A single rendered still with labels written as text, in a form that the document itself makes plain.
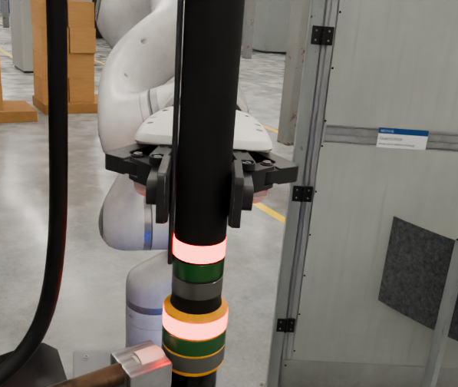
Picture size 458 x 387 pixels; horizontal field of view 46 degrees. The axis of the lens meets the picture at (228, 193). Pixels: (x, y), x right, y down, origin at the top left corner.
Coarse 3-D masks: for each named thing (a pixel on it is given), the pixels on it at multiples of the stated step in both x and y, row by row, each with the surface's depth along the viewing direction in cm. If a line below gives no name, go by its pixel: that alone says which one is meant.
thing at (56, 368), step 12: (48, 348) 49; (0, 360) 46; (36, 360) 48; (48, 360) 49; (60, 360) 49; (24, 372) 46; (36, 372) 47; (48, 372) 48; (60, 372) 49; (12, 384) 45; (24, 384) 46; (36, 384) 47; (48, 384) 47
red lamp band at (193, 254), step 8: (176, 240) 34; (224, 240) 34; (176, 248) 34; (184, 248) 34; (192, 248) 33; (200, 248) 33; (208, 248) 33; (216, 248) 34; (224, 248) 35; (176, 256) 34; (184, 256) 34; (192, 256) 34; (200, 256) 33; (208, 256) 34; (216, 256) 34
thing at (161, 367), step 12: (132, 348) 36; (144, 348) 36; (120, 360) 35; (132, 360) 35; (156, 360) 35; (168, 360) 35; (132, 372) 34; (144, 372) 34; (156, 372) 34; (168, 372) 35; (132, 384) 33; (144, 384) 34; (156, 384) 35; (168, 384) 35
